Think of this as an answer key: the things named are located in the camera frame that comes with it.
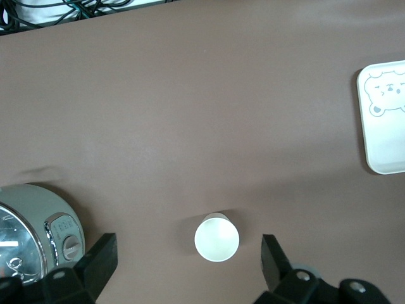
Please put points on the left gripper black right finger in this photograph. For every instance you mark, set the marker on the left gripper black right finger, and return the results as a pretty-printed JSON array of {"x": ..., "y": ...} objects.
[{"x": 275, "y": 266}]

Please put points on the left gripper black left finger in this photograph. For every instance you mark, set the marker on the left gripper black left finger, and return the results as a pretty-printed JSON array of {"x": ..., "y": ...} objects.
[{"x": 98, "y": 263}]

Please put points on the white plastic cup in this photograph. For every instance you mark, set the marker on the white plastic cup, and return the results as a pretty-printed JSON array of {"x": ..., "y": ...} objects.
[{"x": 216, "y": 240}]

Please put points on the grey-green electric cooking pot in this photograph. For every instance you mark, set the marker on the grey-green electric cooking pot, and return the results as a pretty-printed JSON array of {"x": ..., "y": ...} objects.
[{"x": 38, "y": 202}]

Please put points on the glass pot lid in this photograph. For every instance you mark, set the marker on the glass pot lid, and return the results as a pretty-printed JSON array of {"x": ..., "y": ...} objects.
[{"x": 16, "y": 240}]

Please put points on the beige bear print tray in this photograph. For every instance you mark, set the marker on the beige bear print tray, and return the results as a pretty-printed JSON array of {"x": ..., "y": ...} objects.
[{"x": 386, "y": 142}]

